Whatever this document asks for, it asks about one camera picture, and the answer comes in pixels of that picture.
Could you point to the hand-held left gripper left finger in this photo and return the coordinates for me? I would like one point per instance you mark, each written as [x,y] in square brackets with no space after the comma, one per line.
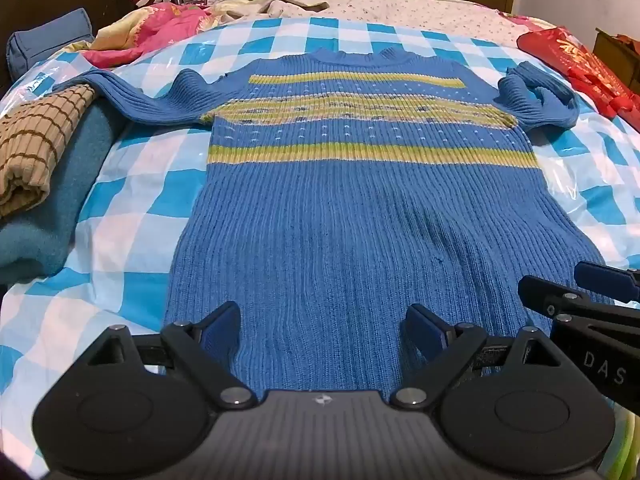
[220,329]

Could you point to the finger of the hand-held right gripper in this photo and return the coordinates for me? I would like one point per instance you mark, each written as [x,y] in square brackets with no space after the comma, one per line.
[545,295]
[600,277]

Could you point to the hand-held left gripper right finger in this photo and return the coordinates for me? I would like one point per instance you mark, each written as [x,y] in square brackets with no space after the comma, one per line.
[424,331]

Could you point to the blue striped knit sweater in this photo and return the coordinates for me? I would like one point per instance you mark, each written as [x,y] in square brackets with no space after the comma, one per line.
[350,240]

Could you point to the blue white checked plastic sheet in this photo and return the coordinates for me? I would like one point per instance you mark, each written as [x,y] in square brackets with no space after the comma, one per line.
[140,200]

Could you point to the teal folded cloth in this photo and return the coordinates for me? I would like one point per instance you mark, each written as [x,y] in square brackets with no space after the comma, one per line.
[65,205]

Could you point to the red gold printed bag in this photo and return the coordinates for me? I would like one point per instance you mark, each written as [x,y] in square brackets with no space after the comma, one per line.
[585,67]

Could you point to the brown cardboard box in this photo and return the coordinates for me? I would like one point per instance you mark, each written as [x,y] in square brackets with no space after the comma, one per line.
[612,62]

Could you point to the red paper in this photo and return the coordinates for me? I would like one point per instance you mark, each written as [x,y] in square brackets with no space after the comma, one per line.
[627,44]

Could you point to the tan checked folded cloth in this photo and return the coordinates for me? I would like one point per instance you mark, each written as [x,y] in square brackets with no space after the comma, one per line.
[35,145]

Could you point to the white floral bedsheet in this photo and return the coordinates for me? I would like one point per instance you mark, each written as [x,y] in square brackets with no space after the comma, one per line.
[425,15]

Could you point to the pink floral quilt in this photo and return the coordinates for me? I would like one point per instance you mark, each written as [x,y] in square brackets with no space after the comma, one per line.
[160,27]

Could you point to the beige crumpled cloth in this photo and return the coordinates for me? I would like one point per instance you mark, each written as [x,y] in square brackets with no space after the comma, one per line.
[285,2]

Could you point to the blue pillow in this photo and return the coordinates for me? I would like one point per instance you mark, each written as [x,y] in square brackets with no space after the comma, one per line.
[45,42]

